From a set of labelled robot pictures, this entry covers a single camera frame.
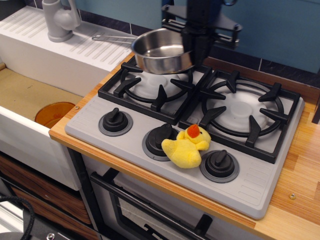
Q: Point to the black left stove knob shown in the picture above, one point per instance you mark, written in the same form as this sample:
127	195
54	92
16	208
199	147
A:
115	123

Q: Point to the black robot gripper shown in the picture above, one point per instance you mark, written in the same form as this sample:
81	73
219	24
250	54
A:
201	24

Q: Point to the orange plastic sink drain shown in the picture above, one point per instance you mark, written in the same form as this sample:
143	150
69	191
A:
49	115

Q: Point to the black right stove knob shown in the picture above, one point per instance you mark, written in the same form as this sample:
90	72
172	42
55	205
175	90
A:
219	166

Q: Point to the black middle stove knob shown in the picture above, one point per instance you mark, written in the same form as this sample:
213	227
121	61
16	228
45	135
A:
152	141

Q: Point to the black burner grate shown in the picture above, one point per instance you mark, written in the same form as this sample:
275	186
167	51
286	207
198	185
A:
252	117
161	97

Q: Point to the wooden drawer fronts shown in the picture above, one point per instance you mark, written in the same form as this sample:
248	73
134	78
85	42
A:
51	200

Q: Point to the grey toy faucet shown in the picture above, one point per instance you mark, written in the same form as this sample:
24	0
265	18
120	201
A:
60	22

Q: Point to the grey toy stove top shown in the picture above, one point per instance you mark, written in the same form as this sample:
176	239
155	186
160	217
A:
250	193

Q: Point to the black oven door handle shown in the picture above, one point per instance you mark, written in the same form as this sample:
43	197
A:
107	182

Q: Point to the yellow stuffed duck toy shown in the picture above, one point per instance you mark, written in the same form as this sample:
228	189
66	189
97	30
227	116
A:
185	150

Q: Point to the black stove knob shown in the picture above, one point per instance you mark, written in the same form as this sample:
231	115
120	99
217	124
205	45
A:
115	123
152	141
219	166

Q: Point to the black right burner grate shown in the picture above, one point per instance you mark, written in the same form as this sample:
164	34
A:
252	117

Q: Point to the white toy sink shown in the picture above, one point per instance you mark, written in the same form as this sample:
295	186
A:
36	72

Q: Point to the stainless steel saucepan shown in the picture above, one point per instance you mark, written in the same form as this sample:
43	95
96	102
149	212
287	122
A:
158	51

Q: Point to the grey oven door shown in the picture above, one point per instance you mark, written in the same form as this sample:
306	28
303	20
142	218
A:
140	211

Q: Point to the black left burner grate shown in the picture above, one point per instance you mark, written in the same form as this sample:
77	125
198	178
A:
161	97

